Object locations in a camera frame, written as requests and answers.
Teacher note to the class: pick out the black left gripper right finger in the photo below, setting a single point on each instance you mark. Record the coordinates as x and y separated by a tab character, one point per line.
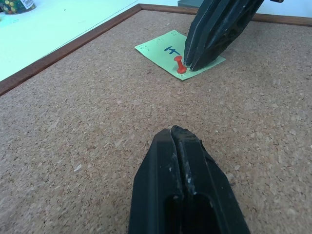
209	185

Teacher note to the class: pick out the red pushpin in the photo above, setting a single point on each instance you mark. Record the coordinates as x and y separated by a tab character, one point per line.
180	64

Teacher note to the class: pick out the green sticky note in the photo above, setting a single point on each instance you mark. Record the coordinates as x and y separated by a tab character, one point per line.
156	48

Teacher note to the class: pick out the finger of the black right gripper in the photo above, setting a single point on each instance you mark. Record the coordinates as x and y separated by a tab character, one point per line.
224	36
198	39

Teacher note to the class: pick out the clear jar of coloured pushpins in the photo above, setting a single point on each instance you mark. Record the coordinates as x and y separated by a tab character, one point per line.
14	6

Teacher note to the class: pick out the cork board with wooden frame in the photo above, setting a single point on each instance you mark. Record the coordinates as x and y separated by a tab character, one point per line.
73	126

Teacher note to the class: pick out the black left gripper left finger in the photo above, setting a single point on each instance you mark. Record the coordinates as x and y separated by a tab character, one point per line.
151	185

